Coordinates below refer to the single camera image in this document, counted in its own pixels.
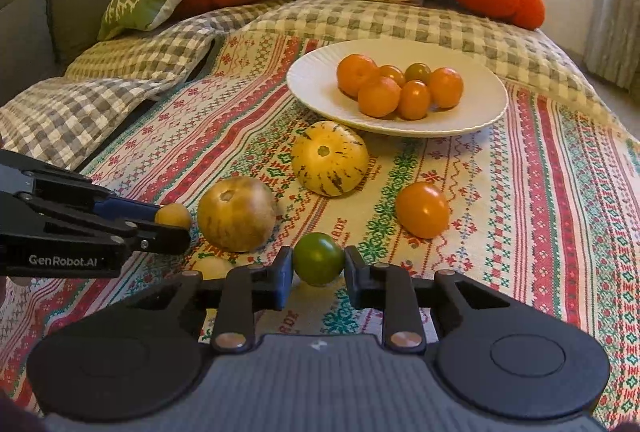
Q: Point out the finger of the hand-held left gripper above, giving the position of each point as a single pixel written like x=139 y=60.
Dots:
x=165 y=239
x=130 y=211

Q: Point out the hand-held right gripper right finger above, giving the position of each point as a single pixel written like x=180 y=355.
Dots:
x=351 y=274

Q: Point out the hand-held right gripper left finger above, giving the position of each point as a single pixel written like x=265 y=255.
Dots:
x=284 y=279

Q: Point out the small yellow-green round fruit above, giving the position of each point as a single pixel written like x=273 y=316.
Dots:
x=175 y=213
x=212 y=267

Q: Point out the dark green tomato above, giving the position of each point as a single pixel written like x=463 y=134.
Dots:
x=318 y=258

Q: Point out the tan round melon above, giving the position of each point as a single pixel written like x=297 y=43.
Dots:
x=236 y=213

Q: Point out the large tangerine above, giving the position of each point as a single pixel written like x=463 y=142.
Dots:
x=378 y=97
x=355 y=72

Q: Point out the orange tomato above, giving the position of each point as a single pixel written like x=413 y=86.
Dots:
x=446 y=86
x=414 y=100
x=422 y=209

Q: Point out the white ribbed plate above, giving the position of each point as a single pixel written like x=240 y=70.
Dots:
x=320 y=82

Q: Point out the small tangerine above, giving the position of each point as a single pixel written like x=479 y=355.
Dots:
x=392 y=73

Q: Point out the olive yellow tomato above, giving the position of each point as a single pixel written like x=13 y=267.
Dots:
x=418 y=70

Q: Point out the grey checkered quilt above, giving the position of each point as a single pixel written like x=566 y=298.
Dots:
x=75 y=112

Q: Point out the yellow striped melon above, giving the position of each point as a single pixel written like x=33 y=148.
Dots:
x=329 y=158

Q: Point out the striped embroidered blanket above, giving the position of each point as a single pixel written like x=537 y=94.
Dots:
x=550 y=237

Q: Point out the grey-green sofa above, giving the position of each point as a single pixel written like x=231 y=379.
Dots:
x=30 y=22

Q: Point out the pale curtain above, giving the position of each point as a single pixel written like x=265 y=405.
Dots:
x=617 y=12

